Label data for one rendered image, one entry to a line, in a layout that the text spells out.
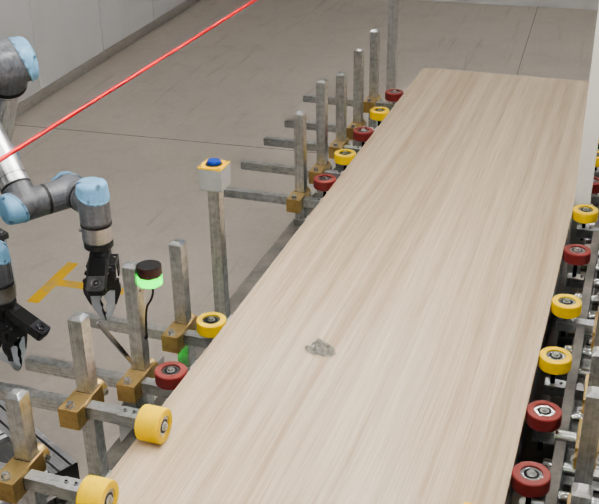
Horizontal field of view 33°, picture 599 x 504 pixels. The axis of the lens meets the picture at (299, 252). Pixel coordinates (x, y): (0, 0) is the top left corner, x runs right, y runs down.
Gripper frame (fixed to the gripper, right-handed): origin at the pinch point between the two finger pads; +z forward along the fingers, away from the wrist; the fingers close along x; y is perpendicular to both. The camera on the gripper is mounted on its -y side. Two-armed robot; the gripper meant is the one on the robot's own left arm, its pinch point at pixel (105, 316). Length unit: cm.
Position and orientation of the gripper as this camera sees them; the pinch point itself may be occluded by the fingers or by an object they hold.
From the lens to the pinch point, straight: 252.5
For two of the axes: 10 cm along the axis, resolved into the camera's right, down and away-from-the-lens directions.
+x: -10.0, 0.2, -0.1
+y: -0.2, -4.6, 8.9
